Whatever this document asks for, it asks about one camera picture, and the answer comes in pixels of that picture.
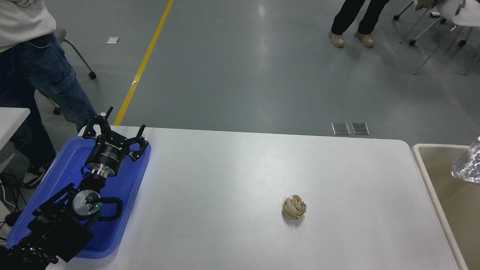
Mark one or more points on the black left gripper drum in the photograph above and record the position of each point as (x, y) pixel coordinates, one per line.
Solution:
(106, 155)

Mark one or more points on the silver foil plate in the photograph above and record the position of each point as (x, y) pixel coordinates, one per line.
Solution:
(468, 165)

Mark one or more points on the metal floor plate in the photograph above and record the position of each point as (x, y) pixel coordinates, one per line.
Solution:
(340, 128)
(360, 128)

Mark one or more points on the blue plastic tray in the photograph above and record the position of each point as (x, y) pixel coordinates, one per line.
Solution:
(127, 183)

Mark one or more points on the grey wheeled chair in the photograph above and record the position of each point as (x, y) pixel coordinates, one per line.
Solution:
(80, 56)

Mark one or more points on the white side table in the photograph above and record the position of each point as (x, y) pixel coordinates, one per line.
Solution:
(11, 120)

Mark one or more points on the crumpled tan paper ball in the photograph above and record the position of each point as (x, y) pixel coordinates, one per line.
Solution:
(294, 207)

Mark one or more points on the large pale bin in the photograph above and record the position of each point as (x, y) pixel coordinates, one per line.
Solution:
(450, 210)

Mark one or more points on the small white floor item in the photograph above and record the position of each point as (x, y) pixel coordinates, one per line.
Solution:
(435, 14)

